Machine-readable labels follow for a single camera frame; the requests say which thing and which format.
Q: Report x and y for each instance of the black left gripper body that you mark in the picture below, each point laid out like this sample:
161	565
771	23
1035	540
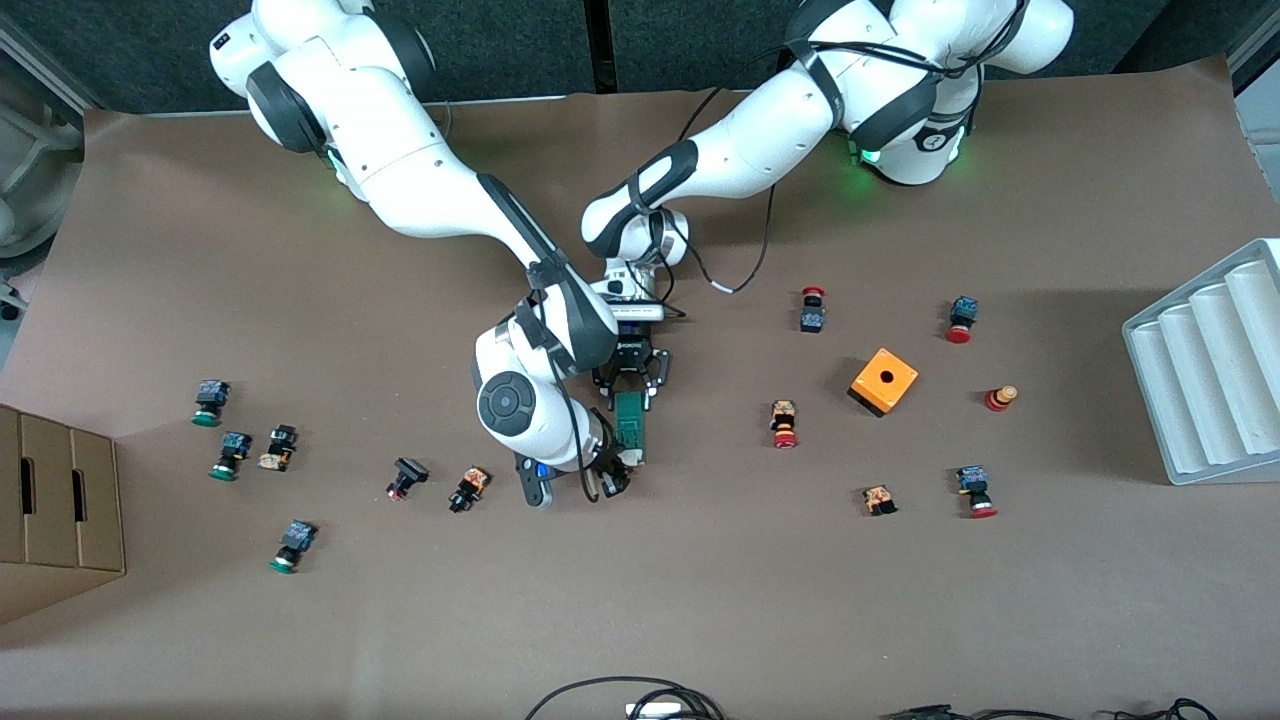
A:
630	357

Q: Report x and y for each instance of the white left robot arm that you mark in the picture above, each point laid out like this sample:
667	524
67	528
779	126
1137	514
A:
760	140

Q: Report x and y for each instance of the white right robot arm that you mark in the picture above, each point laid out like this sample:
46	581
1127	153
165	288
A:
400	160

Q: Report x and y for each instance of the brown paper table cover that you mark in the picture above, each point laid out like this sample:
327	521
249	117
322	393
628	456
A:
600	580

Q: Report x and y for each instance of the red mushroom button orange block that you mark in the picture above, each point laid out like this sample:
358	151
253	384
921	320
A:
783	423

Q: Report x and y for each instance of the black button orange block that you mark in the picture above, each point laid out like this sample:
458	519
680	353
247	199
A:
468	488

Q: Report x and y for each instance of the red push button black block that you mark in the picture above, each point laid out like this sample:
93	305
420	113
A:
812	315

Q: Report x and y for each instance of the black square red button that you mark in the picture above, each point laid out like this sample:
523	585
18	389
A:
406	477

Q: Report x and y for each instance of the usb hub box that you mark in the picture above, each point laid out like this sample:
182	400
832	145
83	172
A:
655	711

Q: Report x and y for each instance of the small orange contact block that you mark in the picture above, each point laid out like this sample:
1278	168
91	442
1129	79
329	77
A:
879	499

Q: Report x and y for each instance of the red mushroom button blue block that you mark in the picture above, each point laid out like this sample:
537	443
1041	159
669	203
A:
975	491
961	319

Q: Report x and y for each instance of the green push button blue block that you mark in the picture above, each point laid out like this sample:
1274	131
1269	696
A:
291	546
209	402
230	455

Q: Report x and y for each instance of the red yellow button cap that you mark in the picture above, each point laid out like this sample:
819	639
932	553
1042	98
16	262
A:
999	398

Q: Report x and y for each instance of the grey ridged tray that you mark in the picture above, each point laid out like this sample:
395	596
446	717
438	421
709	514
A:
1200	380

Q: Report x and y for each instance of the brown cardboard box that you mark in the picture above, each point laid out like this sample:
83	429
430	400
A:
50	540

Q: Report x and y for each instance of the orange button enclosure box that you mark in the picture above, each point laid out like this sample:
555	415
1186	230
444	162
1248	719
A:
870	385

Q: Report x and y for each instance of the grey metal frame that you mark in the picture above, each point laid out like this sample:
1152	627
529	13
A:
40	170

